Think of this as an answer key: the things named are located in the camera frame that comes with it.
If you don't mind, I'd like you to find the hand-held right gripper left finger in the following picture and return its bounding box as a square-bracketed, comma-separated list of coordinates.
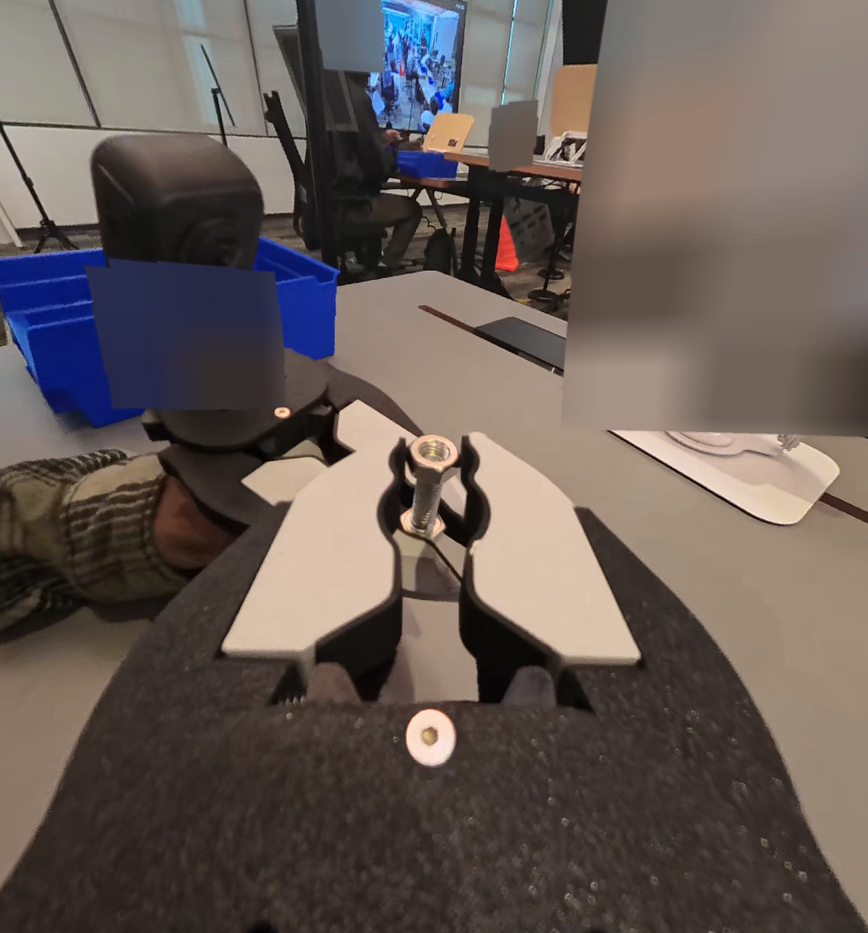
[221, 436, 404, 701]

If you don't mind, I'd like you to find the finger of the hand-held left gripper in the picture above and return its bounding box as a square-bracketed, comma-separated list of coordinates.
[241, 459, 327, 505]
[334, 398, 411, 454]

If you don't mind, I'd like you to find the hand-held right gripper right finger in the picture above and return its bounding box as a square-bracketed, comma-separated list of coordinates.
[459, 432, 642, 704]

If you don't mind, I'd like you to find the steel hex bolt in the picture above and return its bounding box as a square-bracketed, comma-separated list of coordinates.
[408, 435, 463, 529]

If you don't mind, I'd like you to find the person's left forearm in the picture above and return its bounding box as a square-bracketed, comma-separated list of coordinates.
[0, 448, 187, 633]

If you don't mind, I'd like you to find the black tripod stand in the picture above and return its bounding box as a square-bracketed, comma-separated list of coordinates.
[199, 44, 236, 148]

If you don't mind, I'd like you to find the black light stand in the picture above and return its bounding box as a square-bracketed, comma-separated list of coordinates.
[0, 58, 79, 254]

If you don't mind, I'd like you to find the black flat pad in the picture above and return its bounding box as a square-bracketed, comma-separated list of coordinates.
[475, 317, 568, 374]

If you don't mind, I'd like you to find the blue plastic bin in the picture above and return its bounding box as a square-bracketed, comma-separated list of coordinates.
[0, 237, 340, 429]

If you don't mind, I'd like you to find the dark backpack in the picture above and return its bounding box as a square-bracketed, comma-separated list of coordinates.
[423, 226, 459, 278]

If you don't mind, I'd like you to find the acrylic sign stand white base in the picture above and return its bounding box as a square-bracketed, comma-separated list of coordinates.
[612, 430, 841, 526]

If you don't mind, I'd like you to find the small blue storage bin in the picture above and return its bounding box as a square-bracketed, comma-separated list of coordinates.
[396, 149, 461, 180]

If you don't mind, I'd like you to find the large display screen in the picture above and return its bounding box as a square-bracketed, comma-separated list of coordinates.
[381, 0, 470, 134]

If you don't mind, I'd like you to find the tan cardboard sheet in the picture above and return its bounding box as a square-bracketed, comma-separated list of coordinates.
[426, 113, 476, 155]

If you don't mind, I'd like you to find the wooden-top office desk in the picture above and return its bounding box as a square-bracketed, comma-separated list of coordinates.
[397, 149, 585, 294]

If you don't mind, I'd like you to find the black metal frame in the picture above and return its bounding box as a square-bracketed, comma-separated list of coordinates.
[295, 0, 334, 258]

